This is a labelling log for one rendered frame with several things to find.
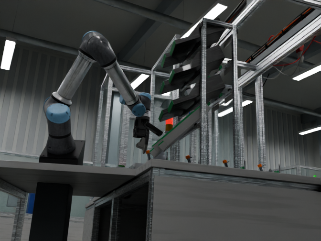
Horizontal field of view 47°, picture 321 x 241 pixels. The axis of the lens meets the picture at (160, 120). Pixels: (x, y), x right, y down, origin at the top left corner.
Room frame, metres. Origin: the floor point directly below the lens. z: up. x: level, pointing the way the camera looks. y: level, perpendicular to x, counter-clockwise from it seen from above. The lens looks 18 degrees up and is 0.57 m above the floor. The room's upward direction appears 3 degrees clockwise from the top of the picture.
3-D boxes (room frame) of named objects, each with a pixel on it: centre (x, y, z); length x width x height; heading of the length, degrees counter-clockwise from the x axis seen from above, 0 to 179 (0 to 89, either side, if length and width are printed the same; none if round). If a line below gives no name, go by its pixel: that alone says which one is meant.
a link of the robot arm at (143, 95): (2.07, 0.10, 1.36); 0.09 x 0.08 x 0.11; 121
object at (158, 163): (2.23, -0.43, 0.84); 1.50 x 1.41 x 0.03; 17
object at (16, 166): (1.94, 0.48, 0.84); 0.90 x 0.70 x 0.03; 6
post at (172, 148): (2.33, -0.09, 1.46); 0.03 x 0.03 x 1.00; 17
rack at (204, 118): (1.79, -0.23, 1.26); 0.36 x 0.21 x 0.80; 17
